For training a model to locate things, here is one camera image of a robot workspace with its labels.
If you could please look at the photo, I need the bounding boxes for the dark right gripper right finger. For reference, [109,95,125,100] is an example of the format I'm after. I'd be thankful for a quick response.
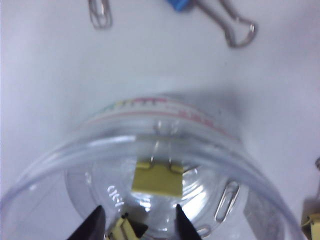
[174,204,201,240]

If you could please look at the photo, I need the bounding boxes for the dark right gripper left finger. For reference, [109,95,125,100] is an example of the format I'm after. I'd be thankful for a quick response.
[67,204,106,240]

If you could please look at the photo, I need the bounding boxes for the yellow black striped binder clip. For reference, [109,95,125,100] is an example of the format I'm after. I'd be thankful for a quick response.
[104,212,148,240]

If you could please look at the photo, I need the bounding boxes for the round transparent plastic box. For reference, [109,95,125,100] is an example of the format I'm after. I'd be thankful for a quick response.
[0,93,301,240]

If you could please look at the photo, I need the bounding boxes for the silver paper clip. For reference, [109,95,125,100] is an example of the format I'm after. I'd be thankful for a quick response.
[87,0,113,28]
[214,181,240,223]

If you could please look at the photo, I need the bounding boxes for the blue binder clip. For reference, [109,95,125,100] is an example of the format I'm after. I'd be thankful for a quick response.
[166,0,258,49]

